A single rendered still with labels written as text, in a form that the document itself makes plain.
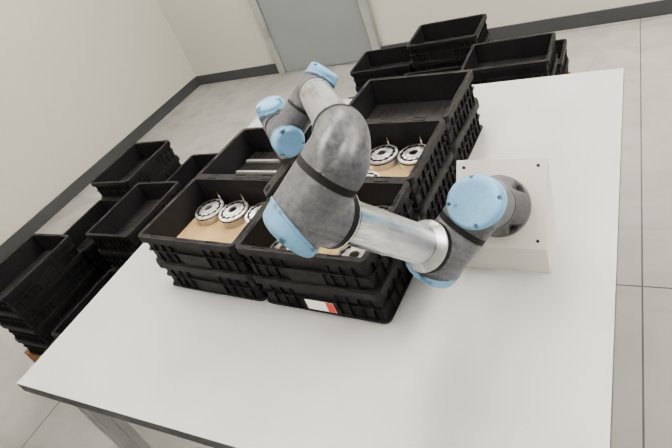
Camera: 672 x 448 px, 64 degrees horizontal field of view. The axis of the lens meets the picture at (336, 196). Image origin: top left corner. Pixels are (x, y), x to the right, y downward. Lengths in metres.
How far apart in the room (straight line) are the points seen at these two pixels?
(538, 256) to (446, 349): 0.31
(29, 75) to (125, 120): 0.90
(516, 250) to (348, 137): 0.64
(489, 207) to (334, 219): 0.38
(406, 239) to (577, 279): 0.49
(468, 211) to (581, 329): 0.36
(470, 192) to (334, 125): 0.39
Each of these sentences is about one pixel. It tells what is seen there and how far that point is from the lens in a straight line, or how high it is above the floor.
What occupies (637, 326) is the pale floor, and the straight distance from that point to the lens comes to 2.20.
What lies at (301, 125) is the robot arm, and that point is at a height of 1.20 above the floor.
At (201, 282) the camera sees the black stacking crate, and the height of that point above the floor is 0.75.
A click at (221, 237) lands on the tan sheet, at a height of 0.83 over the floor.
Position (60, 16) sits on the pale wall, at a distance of 5.05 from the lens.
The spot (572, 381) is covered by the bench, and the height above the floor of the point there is 0.70.
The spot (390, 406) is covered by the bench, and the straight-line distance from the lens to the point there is 1.24.
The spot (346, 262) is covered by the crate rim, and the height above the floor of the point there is 0.92.
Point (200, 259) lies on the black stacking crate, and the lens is 1.60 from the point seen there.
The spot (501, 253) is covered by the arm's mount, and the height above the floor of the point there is 0.76.
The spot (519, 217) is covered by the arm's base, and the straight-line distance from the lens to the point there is 1.30.
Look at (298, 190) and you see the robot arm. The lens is 0.85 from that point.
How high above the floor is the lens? 1.71
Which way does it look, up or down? 33 degrees down
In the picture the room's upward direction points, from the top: 23 degrees counter-clockwise
